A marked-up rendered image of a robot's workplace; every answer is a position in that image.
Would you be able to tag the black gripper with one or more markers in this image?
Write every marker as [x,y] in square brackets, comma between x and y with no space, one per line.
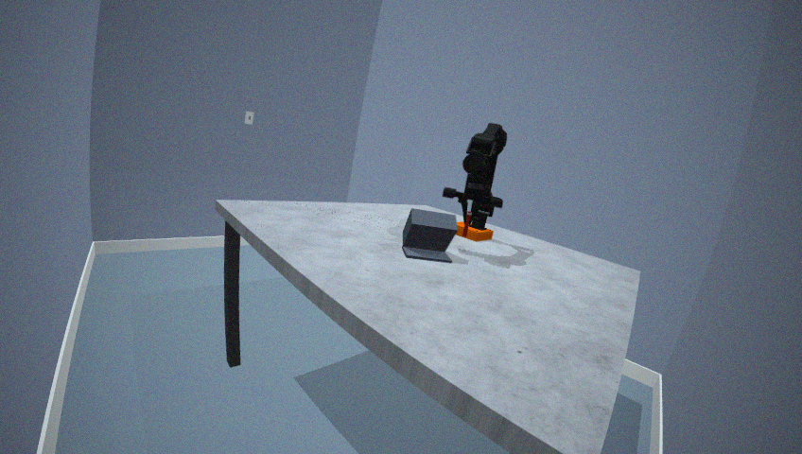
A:
[493,201]

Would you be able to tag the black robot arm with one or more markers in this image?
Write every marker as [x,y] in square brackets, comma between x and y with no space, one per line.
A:
[482,160]

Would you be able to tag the grey sloped panel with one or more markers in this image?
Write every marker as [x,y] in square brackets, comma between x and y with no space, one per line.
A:
[427,235]

